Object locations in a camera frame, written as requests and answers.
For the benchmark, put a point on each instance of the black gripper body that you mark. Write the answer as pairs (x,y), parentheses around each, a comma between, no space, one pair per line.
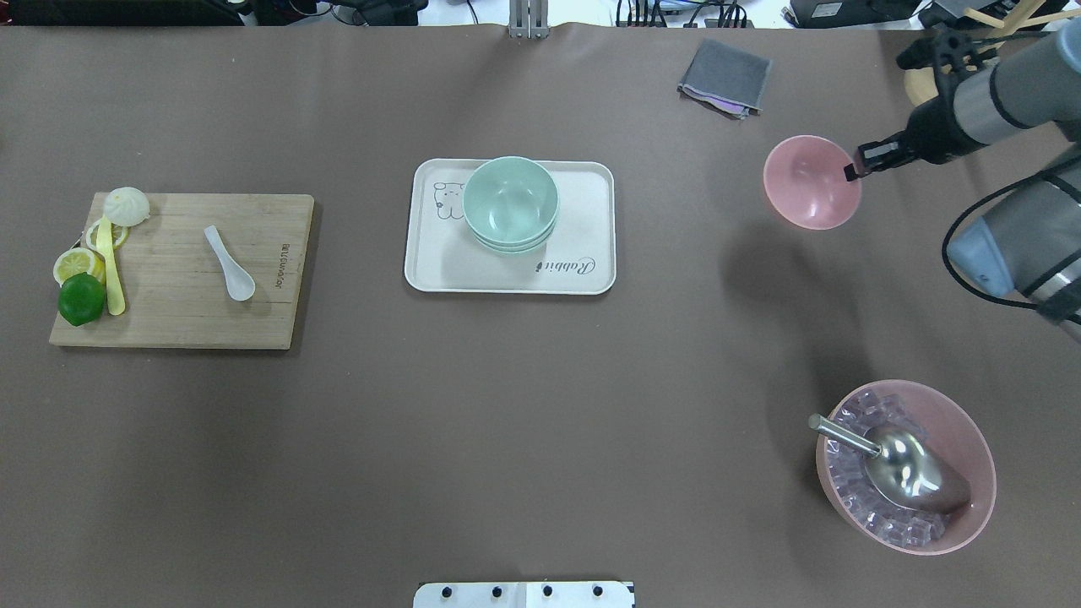
(931,135)

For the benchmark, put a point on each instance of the small pink bowl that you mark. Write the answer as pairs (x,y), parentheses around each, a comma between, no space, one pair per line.
(803,179)

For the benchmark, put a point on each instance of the white ceramic spoon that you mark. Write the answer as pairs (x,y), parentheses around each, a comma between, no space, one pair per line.
(240,285)

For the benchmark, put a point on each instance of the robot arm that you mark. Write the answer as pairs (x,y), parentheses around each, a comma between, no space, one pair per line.
(1017,246)

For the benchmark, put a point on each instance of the large pink ice bowl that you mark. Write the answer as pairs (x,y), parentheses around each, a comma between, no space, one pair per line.
(941,425)

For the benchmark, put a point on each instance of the green bowl stack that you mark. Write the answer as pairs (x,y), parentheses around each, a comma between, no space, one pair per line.
(511,204)

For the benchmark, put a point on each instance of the wooden mug tree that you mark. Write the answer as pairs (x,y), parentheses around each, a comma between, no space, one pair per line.
(990,32)

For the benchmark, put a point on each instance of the grey folded cloth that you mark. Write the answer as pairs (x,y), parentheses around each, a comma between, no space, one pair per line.
(726,78)

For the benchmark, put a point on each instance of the metal ice scoop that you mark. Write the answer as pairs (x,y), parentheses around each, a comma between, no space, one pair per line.
(904,471)

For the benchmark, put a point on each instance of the cream rabbit tray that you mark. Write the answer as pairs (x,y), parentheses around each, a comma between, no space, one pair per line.
(579,258)

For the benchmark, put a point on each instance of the bamboo cutting board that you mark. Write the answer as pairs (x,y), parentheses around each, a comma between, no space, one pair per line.
(175,292)

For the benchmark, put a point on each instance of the green lime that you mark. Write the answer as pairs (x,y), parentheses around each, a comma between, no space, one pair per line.
(81,299)

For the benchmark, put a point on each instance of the lemon half slice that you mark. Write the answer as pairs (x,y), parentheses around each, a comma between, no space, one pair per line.
(78,260)

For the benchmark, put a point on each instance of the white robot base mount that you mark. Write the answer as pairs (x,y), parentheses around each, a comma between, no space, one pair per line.
(597,593)

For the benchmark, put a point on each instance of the lemon ring slice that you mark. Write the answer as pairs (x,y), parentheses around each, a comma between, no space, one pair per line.
(119,235)

